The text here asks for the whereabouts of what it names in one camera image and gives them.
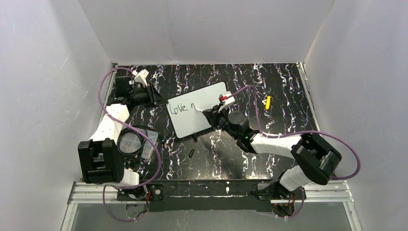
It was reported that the coiled black cable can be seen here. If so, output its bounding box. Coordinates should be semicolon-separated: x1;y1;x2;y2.
116;126;153;158

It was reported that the small whiteboard black frame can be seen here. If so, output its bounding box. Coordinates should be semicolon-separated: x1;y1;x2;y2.
166;81;227;139

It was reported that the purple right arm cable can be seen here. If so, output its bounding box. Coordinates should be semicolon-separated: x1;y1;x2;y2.
224;85;362;219

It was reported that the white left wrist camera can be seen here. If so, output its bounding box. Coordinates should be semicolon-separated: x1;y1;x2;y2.
131;69;149;87

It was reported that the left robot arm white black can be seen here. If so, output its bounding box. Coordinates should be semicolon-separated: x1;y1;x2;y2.
78;69;168;189

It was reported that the aluminium front rail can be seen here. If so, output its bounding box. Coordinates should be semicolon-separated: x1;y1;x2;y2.
67;180;355;205

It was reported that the aluminium rail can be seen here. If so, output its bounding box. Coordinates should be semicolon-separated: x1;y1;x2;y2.
67;180;355;205
296;62;335;179
97;63;118;126

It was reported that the black base bar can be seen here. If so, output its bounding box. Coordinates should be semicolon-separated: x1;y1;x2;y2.
116;179;306;213

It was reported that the black marker cap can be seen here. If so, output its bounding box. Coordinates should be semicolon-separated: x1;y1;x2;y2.
189;149;195;158

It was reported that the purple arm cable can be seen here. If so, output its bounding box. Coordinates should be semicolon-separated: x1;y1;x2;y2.
97;67;163;223
224;85;362;219

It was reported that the aluminium rail left side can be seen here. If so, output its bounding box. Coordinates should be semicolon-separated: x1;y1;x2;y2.
97;63;118;126

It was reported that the aluminium rail right side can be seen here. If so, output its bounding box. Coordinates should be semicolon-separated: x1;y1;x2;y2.
296;62;335;179

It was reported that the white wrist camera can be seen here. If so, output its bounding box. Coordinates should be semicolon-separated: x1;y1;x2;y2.
131;69;149;87
218;91;235;112

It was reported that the whiteboard metal wire stand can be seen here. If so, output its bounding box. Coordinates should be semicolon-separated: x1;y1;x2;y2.
190;128;213;142

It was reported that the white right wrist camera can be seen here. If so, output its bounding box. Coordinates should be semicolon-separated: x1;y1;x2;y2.
218;91;235;112

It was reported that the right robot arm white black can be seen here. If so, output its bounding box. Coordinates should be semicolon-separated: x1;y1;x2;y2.
202;106;342;199

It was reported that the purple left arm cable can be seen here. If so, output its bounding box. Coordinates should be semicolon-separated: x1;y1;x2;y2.
97;67;163;223

